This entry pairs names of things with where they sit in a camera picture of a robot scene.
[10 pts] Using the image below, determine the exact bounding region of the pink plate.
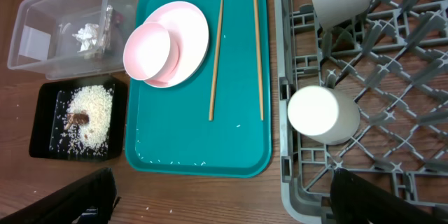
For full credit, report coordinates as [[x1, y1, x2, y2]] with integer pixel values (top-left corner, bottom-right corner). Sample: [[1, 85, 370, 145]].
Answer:
[[145, 1, 209, 88]]

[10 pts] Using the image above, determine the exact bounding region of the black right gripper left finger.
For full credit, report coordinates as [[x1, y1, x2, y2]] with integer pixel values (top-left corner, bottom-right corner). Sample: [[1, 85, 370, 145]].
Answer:
[[1, 167, 117, 223]]

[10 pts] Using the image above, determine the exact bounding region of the white napkin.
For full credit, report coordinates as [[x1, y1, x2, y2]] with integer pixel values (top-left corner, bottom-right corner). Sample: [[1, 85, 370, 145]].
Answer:
[[72, 23, 99, 52]]

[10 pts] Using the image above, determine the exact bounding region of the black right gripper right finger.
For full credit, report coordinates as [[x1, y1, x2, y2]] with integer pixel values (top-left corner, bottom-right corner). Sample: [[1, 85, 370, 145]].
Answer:
[[330, 168, 446, 224]]

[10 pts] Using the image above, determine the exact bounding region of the clear plastic bin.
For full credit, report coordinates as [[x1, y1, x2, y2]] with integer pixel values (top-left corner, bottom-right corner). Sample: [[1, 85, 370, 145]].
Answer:
[[7, 0, 138, 80]]

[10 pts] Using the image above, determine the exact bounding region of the black tray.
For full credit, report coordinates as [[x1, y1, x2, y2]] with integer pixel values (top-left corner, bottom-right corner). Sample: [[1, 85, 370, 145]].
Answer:
[[29, 76, 128, 162]]

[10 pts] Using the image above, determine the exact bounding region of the wooden chopstick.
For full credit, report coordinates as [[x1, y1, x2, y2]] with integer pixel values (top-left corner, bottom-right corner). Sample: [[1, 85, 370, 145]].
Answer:
[[209, 0, 224, 121], [253, 0, 265, 121]]

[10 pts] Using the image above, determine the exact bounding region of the red snack wrapper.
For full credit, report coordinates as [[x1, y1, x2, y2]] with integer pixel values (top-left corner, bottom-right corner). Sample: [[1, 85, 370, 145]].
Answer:
[[102, 5, 125, 54]]

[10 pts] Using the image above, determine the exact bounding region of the pink bowl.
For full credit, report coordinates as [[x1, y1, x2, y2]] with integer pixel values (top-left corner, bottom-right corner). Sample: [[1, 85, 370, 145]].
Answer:
[[123, 22, 179, 81]]

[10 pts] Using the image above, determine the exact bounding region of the spilled rice pile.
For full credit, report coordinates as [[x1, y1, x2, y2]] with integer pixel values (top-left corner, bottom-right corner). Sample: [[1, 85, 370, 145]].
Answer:
[[65, 85, 113, 151]]

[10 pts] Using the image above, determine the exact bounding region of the brown food piece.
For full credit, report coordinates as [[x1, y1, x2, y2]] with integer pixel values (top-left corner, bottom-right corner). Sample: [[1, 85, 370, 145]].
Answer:
[[64, 113, 90, 130]]

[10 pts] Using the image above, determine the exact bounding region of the white cup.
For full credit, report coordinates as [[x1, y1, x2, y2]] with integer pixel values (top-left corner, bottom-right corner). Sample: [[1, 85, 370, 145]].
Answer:
[[287, 85, 361, 145]]

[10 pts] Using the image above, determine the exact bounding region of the grey dishwasher rack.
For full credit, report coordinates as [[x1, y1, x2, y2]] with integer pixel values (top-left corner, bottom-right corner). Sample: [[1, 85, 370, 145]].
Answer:
[[274, 0, 447, 223]]

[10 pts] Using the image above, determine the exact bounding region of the teal plastic tray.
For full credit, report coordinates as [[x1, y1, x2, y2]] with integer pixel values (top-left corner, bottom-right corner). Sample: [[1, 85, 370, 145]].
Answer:
[[125, 0, 272, 178]]

